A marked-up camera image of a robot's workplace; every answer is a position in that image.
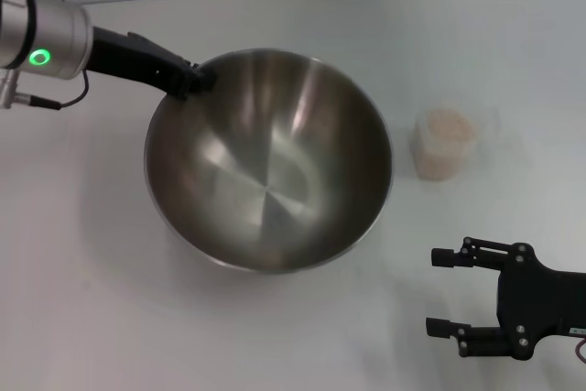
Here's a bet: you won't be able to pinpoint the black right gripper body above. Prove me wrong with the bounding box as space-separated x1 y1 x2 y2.
496 242 586 361

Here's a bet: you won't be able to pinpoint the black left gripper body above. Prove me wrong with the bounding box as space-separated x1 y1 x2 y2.
84 27 193 99

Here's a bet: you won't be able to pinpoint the transparent plastic cup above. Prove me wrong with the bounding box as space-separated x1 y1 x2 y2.
408 105 503 180

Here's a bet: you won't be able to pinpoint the stainless steel mixing bowl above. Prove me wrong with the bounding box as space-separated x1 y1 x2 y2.
143 47 395 276

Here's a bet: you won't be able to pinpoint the white rice grains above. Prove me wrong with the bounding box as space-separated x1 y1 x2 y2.
414 108 480 179

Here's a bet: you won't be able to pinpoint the left gripper cable with plug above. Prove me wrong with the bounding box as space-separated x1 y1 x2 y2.
0 69 90 112

